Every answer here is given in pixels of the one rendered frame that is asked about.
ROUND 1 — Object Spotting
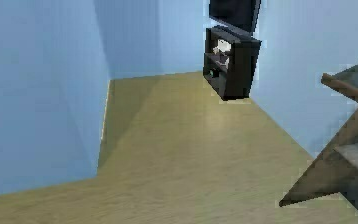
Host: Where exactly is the black shelf unit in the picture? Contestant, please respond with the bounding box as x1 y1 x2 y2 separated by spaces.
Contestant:
202 25 263 102

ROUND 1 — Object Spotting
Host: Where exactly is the black television set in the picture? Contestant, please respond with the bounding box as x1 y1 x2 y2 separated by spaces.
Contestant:
208 0 262 34

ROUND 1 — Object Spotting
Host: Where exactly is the white object on shelf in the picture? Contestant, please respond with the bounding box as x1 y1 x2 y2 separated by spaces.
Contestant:
212 38 234 56

